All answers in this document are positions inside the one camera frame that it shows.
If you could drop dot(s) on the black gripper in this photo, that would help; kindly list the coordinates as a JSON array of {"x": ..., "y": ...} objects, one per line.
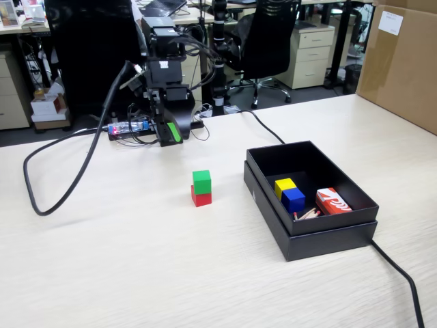
[{"x": 165, "y": 73}]

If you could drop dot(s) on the green cube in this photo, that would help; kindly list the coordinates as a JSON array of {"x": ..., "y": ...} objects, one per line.
[{"x": 202, "y": 182}]

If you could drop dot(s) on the red cube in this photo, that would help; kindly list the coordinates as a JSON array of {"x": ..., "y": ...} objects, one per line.
[{"x": 201, "y": 200}]

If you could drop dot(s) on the yellow cube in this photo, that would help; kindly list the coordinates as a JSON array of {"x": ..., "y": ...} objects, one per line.
[{"x": 285, "y": 184}]

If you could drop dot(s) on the blue cube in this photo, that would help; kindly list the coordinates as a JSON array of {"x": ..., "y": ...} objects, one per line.
[{"x": 293, "y": 201}]

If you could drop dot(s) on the blue controller board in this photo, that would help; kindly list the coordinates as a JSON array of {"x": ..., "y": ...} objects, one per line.
[{"x": 129, "y": 127}]

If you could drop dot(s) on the beige drawer cabinet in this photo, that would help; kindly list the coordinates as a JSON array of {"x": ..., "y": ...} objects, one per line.
[{"x": 193, "y": 71}]

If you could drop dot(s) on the black vertical pole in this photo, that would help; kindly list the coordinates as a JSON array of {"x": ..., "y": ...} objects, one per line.
[{"x": 218, "y": 85}]

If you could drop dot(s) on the beige office desk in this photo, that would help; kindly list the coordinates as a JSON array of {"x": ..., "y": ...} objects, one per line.
[{"x": 191, "y": 18}]

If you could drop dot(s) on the black solid-back office chair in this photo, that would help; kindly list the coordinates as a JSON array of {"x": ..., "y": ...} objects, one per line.
[{"x": 88, "y": 51}]

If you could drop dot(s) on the dark open laptop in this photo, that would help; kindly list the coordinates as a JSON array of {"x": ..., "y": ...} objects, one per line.
[{"x": 164, "y": 7}]

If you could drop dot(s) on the person in white shirt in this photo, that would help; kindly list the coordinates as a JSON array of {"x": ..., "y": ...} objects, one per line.
[{"x": 136, "y": 10}]

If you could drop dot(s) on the black mesh office chair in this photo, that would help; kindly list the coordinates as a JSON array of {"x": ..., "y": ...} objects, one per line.
[{"x": 266, "y": 41}]

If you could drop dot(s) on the stack of white boxes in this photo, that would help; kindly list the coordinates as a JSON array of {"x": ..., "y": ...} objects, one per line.
[{"x": 48, "y": 106}]

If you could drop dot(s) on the black cardboard box tray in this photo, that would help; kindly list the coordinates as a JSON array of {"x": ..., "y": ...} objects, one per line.
[{"x": 300, "y": 160}]

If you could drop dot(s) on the cream three-drawer cabinet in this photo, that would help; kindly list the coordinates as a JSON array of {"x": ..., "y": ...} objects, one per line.
[{"x": 312, "y": 54}]

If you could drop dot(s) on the wooden match red head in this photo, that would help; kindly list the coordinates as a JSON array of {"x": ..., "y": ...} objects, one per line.
[
  {"x": 311, "y": 215},
  {"x": 307, "y": 212},
  {"x": 314, "y": 216}
]

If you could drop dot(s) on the beige cabinet with wide drawers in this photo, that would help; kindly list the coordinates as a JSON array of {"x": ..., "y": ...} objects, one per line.
[{"x": 10, "y": 102}]

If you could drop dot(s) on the red and white matchbox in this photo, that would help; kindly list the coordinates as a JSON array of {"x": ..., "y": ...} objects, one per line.
[{"x": 333, "y": 203}]

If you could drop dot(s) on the black waste bin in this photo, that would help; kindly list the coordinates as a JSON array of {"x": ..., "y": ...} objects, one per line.
[{"x": 351, "y": 80}]

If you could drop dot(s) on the black open box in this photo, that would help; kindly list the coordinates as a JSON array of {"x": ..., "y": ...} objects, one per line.
[{"x": 327, "y": 244}]

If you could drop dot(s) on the large brown cardboard box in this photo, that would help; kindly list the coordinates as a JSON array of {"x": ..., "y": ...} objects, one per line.
[{"x": 399, "y": 68}]

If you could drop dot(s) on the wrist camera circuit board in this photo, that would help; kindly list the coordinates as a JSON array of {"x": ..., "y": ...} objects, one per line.
[{"x": 134, "y": 82}]

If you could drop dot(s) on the small picture frame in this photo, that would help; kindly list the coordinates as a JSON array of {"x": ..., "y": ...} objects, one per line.
[{"x": 8, "y": 13}]

